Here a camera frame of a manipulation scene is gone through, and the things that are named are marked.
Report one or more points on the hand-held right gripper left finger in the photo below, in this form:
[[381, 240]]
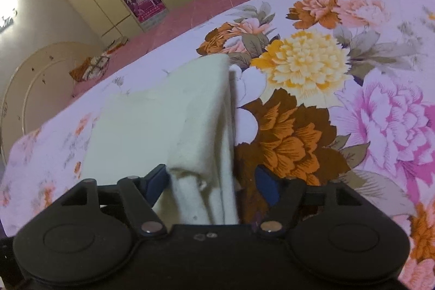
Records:
[[158, 182]]

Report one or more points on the cream arched headboard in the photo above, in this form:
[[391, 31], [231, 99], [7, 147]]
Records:
[[40, 86]]

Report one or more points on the floral printed blanket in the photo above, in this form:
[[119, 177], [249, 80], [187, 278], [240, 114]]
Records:
[[340, 79]]

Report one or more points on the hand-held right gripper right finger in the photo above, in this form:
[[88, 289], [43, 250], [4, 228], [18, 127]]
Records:
[[266, 185]]

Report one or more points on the pale green small cloth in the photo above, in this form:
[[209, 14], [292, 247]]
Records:
[[153, 127]]

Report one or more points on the patterned folded cloth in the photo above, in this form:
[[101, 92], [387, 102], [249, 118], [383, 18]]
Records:
[[98, 64]]

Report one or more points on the orange pillow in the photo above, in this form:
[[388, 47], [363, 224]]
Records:
[[77, 73]]

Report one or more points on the pink wall poster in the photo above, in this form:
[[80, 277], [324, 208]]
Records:
[[143, 3]]

